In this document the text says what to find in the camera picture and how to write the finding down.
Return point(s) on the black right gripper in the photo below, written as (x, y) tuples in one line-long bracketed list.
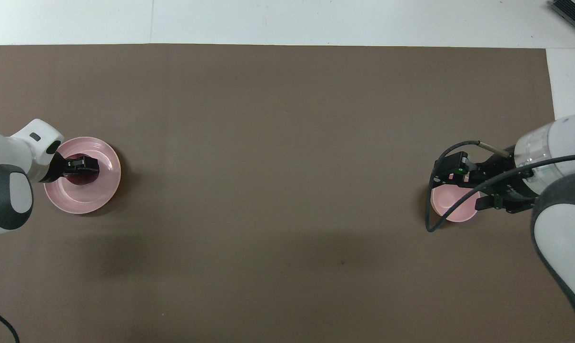
[(511, 186)]

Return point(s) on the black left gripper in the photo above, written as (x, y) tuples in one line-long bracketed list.
[(56, 169)]

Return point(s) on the dark red apple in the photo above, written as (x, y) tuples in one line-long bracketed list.
[(83, 179)]

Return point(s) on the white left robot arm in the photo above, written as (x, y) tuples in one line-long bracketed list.
[(6, 162)]

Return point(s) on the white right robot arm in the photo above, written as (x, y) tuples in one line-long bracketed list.
[(563, 143)]

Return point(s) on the pink plate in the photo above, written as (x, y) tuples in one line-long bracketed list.
[(92, 196)]

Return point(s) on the pink bowl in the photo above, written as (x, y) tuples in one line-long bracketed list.
[(459, 213)]

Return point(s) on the brown table mat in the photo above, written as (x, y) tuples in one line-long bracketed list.
[(287, 190)]

